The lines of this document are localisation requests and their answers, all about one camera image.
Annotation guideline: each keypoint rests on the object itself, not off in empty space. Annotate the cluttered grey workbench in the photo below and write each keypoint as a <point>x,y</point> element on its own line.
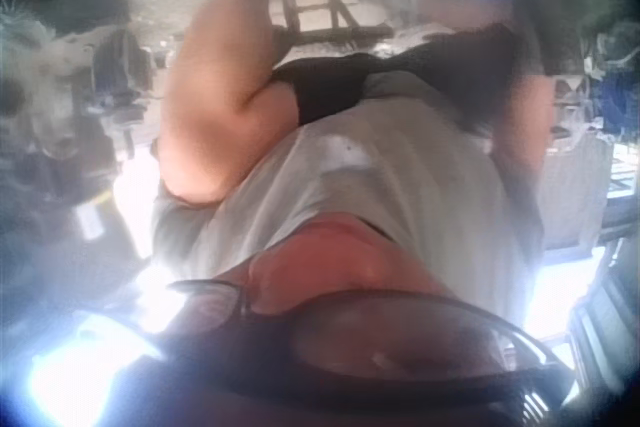
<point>75,112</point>

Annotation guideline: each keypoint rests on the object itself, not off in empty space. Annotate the blue cloth heap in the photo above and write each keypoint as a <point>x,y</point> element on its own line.
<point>620,97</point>

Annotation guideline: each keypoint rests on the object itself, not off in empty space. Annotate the grey metal chair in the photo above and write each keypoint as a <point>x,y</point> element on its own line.
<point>602,317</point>

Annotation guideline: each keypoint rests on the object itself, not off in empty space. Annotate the dark wooden frame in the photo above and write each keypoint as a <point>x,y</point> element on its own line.
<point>327,29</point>

